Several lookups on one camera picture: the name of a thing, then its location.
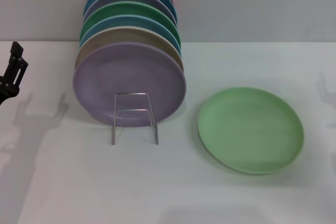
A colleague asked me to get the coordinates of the light green plate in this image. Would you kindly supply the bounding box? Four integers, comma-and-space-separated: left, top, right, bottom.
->
197, 86, 305, 176

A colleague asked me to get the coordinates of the beige plate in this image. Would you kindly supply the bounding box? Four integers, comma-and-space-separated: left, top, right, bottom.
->
75, 26, 184, 76

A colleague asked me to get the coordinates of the light blue plate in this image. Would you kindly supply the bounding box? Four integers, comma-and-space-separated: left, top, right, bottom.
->
78, 15, 182, 54

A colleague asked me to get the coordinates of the dark green plate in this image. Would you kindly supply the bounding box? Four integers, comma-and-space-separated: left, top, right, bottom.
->
79, 1, 182, 49

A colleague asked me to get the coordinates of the metal wire plate rack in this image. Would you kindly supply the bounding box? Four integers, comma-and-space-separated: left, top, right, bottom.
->
111, 92, 160, 146

